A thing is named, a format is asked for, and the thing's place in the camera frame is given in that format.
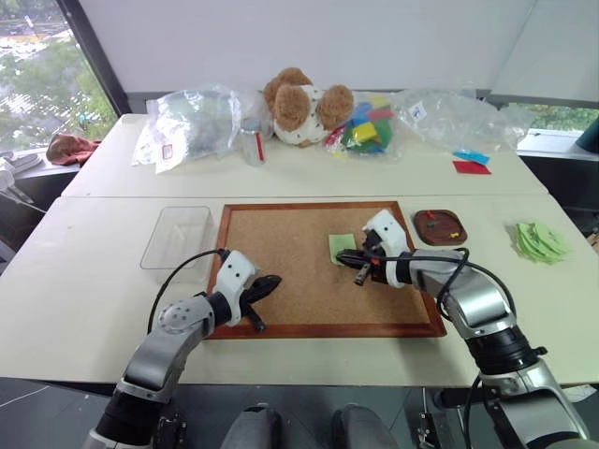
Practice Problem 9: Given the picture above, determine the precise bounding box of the green paper note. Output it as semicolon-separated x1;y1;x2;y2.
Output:
328;232;359;268

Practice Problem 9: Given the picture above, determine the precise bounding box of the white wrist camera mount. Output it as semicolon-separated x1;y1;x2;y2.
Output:
212;250;262;326
361;209;416;289

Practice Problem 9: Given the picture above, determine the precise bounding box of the blue paper note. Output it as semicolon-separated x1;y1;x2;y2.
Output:
451;149;490;166

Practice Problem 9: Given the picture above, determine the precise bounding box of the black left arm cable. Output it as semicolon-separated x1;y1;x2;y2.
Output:
146;249;231;334

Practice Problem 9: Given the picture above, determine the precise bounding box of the brown and white plush dog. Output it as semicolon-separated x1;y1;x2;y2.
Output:
261;66;356;150

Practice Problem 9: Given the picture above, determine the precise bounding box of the clear plastic bag with labels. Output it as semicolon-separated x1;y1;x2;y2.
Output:
130;83;245;176

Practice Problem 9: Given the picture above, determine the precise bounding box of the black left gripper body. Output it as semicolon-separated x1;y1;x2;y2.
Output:
240;278;264;311

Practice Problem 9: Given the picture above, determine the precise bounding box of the reddish brown cloth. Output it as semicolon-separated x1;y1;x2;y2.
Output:
46;132;101;167

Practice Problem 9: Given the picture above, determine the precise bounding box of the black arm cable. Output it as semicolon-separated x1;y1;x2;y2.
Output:
146;249;231;334
406;246;519;325

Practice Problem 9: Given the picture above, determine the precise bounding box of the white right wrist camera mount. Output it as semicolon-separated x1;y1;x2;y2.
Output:
361;209;416;289

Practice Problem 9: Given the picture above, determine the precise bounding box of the teal object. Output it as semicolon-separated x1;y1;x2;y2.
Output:
575;110;599;153

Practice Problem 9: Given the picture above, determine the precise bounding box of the dark rounded shape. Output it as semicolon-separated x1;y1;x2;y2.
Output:
330;403;400;449
219;403;284;449

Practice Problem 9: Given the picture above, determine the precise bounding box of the bag of colourful notes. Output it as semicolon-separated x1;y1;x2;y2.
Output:
324;91;406;164

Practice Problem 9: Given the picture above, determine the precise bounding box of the clear plastic box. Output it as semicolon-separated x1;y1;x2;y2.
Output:
139;205;212;271

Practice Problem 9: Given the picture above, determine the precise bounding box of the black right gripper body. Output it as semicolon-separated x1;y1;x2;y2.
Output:
361;230;388;283

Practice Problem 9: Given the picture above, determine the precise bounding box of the large empty clear plastic bag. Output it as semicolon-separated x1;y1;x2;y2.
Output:
396;87;533;156

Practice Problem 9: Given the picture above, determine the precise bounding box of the pile of green notes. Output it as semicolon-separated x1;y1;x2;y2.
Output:
504;221;575;266

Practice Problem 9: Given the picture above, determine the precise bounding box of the red paper note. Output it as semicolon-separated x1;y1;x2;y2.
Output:
451;159;493;176

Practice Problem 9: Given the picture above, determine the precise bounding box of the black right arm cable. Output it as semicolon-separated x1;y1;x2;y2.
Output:
406;246;519;325

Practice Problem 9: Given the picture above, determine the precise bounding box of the clear plastic jar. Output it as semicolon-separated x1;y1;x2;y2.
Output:
239;117;268;167

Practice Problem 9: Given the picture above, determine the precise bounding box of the wood framed cork board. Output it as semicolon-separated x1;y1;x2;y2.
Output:
204;200;448;340

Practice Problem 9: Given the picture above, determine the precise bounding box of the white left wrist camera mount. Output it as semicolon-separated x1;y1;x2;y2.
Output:
212;250;262;326

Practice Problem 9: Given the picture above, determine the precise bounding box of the dark wooden tray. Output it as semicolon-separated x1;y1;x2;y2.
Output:
411;209;470;246

